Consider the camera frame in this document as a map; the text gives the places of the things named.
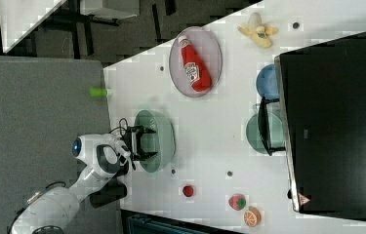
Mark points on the blue cup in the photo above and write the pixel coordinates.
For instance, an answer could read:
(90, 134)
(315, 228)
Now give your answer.
(266, 83)

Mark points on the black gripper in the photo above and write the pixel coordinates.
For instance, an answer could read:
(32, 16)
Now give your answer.
(132, 139)

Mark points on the grey foam panel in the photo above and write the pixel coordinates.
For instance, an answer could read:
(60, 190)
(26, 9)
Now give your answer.
(44, 106)

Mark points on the red strawberry toy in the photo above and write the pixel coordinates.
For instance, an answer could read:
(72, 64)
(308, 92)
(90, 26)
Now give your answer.
(188, 191)

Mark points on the red green apple toy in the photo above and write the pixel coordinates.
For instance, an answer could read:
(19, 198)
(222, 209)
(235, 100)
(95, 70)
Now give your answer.
(237, 202)

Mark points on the orange slice toy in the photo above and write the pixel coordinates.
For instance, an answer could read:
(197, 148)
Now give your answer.
(252, 217)

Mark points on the black oven door handle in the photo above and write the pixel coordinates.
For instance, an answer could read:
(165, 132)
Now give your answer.
(264, 128)

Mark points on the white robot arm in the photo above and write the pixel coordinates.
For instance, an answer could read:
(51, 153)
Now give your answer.
(106, 157)

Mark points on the green round plate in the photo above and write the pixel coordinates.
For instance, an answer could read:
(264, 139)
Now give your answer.
(276, 133)

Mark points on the grey round plate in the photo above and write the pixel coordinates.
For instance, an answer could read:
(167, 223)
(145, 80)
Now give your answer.
(208, 49)

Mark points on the red ketchup bottle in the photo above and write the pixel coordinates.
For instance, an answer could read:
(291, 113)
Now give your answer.
(195, 69)

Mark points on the green plastic strainer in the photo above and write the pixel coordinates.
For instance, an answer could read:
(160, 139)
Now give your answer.
(163, 142)

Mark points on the yellow banana toy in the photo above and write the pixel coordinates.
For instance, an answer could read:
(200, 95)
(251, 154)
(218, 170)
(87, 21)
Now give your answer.
(258, 32)

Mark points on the black toaster oven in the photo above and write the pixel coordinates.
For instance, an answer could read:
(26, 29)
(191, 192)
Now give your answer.
(322, 90)

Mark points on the green cylinder toy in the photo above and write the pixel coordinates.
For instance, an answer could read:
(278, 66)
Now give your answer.
(98, 92)

